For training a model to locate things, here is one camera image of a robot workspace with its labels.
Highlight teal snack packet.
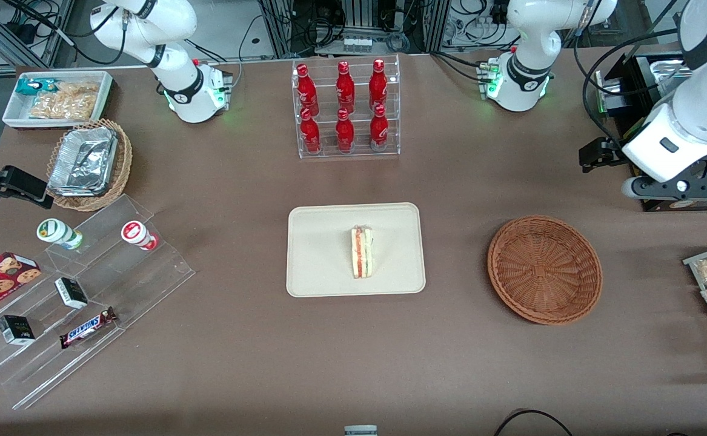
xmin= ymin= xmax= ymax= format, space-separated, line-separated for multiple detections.
xmin=15 ymin=78 xmax=61 ymax=98

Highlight grey wrist camera black mount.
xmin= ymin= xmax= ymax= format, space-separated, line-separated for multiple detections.
xmin=622 ymin=154 xmax=707 ymax=201

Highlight black food warmer machine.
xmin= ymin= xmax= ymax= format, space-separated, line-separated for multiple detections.
xmin=594 ymin=51 xmax=707 ymax=213

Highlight Snickers chocolate bar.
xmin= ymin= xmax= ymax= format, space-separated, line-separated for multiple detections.
xmin=59 ymin=307 xmax=118 ymax=349

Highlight beige rectangular tray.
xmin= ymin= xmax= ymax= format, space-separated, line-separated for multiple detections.
xmin=286 ymin=202 xmax=427 ymax=299

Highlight triangular sandwich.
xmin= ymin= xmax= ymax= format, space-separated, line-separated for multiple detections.
xmin=351 ymin=225 xmax=374 ymax=280

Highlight clear acrylic bottle rack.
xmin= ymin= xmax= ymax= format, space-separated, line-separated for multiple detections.
xmin=291 ymin=54 xmax=401 ymax=159

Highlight round brown wicker basket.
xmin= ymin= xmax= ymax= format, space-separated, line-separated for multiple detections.
xmin=487 ymin=215 xmax=603 ymax=326

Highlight clear bag of crackers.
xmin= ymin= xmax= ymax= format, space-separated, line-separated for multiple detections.
xmin=29 ymin=82 xmax=101 ymax=121

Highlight white rectangular bin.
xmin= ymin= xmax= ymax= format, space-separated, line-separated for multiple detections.
xmin=2 ymin=70 xmax=115 ymax=131

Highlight metal equipment rack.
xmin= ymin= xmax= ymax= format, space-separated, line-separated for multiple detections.
xmin=258 ymin=0 xmax=451 ymax=59

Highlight red lid white cup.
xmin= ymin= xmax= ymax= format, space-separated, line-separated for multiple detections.
xmin=121 ymin=220 xmax=160 ymax=252

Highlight silver foil tray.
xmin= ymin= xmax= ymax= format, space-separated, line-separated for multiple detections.
xmin=47 ymin=126 xmax=119 ymax=197

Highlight red soda bottle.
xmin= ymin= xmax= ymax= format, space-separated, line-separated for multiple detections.
xmin=336 ymin=61 xmax=356 ymax=113
xmin=296 ymin=64 xmax=320 ymax=116
xmin=335 ymin=108 xmax=355 ymax=153
xmin=370 ymin=104 xmax=390 ymax=151
xmin=300 ymin=108 xmax=322 ymax=154
xmin=369 ymin=59 xmax=388 ymax=113

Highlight black floor cable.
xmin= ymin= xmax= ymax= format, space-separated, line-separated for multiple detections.
xmin=494 ymin=409 xmax=575 ymax=436

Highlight white power strip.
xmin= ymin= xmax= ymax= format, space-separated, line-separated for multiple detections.
xmin=342 ymin=35 xmax=374 ymax=55

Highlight light wicker basket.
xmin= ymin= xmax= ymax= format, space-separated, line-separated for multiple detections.
xmin=46 ymin=119 xmax=133 ymax=213

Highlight small black box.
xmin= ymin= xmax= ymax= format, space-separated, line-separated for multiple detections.
xmin=55 ymin=277 xmax=89 ymax=310
xmin=0 ymin=315 xmax=36 ymax=346

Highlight clear acrylic stepped shelf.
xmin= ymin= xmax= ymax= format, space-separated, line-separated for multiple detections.
xmin=0 ymin=194 xmax=196 ymax=411

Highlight green lid white cup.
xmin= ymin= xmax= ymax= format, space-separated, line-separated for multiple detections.
xmin=36 ymin=218 xmax=84 ymax=251

